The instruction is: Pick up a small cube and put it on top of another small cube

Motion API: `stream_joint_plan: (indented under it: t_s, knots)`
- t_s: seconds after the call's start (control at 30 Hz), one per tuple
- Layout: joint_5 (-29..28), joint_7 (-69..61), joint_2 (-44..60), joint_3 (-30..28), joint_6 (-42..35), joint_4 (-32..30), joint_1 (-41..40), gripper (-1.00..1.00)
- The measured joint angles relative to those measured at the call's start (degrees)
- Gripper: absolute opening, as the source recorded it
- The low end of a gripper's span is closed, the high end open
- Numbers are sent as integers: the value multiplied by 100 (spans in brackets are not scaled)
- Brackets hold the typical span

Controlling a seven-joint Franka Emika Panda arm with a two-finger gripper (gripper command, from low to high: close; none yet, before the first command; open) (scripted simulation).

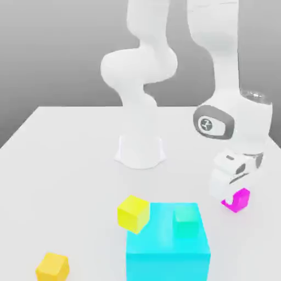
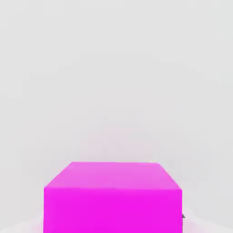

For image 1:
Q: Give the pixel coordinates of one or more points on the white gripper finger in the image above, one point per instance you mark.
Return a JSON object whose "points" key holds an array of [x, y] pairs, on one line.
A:
{"points": [[229, 199]]}

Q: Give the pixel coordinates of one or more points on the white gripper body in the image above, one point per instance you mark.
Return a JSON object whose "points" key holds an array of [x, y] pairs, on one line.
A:
{"points": [[219, 184]]}

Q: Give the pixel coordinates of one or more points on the small magenta cube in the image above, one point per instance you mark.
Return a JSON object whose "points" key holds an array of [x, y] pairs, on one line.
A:
{"points": [[240, 200]]}

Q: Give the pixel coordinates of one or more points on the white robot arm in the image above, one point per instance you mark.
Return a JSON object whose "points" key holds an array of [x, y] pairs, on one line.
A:
{"points": [[140, 65]]}

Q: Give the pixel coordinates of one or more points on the small teal cube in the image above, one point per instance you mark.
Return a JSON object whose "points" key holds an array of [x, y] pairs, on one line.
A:
{"points": [[186, 224]]}

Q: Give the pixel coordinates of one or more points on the small yellow cube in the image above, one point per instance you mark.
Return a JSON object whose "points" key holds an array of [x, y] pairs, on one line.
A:
{"points": [[131, 215]]}

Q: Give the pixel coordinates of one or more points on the small orange cube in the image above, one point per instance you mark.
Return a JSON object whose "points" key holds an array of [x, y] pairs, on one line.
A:
{"points": [[52, 267]]}

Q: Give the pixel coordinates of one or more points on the large cyan box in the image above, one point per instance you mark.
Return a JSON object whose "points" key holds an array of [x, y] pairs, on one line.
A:
{"points": [[162, 259]]}

